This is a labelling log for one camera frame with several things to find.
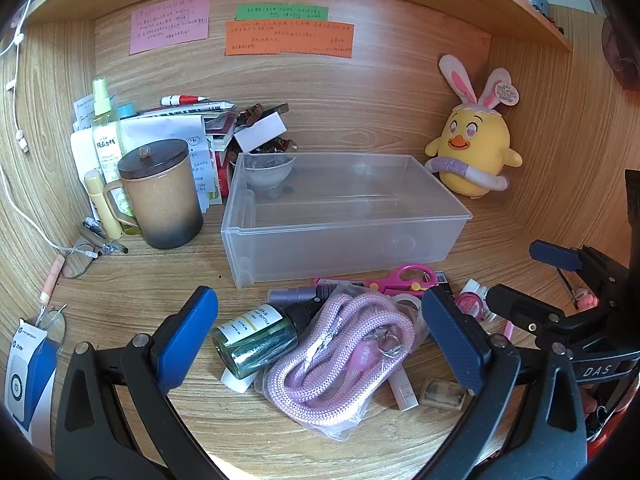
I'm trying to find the orange paper note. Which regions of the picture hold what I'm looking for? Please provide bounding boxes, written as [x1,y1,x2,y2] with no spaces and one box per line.
[224,20,355,59]

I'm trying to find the white eraser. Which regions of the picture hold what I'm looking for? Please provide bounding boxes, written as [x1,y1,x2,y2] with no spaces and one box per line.
[221,369,255,393]

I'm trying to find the white cylindrical tube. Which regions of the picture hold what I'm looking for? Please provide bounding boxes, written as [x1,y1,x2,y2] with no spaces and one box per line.
[389,366,420,411]

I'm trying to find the brown leather strap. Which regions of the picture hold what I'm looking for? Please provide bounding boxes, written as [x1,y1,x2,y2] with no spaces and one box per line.
[236,103,290,128]

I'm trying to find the stack of papers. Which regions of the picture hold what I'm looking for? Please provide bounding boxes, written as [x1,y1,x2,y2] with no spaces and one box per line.
[72,101,238,211]

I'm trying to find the pink paper note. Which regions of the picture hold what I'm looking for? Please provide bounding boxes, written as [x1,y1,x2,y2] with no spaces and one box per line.
[129,0,211,56]

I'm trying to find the yellow spray bottle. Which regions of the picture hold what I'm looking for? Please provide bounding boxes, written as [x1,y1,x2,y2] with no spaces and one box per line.
[91,77,143,236]

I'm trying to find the brown ceramic mug with lid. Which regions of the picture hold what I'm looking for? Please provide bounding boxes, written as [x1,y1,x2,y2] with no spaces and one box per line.
[103,139,205,250]

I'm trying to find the person's right hand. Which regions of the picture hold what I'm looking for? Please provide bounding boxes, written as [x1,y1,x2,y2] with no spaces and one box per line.
[581,387,608,428]

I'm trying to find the black pen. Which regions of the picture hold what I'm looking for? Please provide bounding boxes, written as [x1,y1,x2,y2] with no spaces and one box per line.
[82,217,129,256]

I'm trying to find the pink rope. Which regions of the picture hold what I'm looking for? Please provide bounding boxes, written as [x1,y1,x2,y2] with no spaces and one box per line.
[252,282,431,443]

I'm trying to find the green glass bottle black cap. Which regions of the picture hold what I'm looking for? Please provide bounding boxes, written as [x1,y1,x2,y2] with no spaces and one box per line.
[211,296,326,381]

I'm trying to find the pink charm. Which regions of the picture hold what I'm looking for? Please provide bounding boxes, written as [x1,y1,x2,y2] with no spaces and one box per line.
[572,287,598,311]

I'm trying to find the small pink round container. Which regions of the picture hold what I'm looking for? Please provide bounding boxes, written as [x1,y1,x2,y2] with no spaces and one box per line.
[454,280,496,323]

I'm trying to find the blue and white box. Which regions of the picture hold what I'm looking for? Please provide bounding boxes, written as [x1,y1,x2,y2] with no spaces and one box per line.
[4,317,67,448]

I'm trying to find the clear plastic storage box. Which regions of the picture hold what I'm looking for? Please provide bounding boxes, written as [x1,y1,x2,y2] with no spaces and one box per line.
[221,152,473,290]

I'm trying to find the grey purple tube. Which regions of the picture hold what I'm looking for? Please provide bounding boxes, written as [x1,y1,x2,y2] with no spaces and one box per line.
[267,280,366,306]

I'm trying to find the green paper note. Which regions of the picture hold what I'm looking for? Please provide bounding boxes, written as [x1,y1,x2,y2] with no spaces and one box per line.
[235,4,329,21]

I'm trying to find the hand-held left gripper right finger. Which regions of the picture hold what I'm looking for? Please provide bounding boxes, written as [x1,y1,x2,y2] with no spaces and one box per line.
[422,285,589,480]

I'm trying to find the white charging cable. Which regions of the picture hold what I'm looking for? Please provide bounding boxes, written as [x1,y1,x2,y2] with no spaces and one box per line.
[0,165,101,261]
[6,0,34,156]

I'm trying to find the pink scissors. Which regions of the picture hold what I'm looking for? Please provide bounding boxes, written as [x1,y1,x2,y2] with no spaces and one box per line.
[314,264,437,295]

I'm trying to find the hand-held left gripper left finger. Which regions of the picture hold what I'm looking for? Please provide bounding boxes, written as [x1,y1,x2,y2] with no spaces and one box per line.
[55,285,221,480]

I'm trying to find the red box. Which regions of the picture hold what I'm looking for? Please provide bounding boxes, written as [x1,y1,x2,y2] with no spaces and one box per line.
[215,150,238,196]

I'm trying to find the clear bowl of beads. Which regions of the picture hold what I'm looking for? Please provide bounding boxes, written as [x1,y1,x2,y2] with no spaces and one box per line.
[239,137,299,193]

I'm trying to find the yellow chick plush toy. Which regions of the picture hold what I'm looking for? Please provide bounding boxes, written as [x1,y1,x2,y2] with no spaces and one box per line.
[425,54,523,200]

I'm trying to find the cream coloured tube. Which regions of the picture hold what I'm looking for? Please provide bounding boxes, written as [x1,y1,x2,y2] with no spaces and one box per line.
[84,170,123,240]

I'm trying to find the white squeeze tube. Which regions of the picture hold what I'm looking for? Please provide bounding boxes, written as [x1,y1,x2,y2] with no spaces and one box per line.
[70,130,101,186]

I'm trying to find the eyeglasses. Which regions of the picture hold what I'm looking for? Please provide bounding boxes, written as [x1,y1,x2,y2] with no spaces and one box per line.
[61,242,108,280]

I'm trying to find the white card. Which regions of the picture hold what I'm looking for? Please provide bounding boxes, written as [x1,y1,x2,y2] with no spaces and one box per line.
[233,114,287,152]

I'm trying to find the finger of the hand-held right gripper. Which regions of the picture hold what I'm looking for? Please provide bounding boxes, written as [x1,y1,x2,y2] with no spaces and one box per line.
[486,284,569,337]
[529,240,631,292]

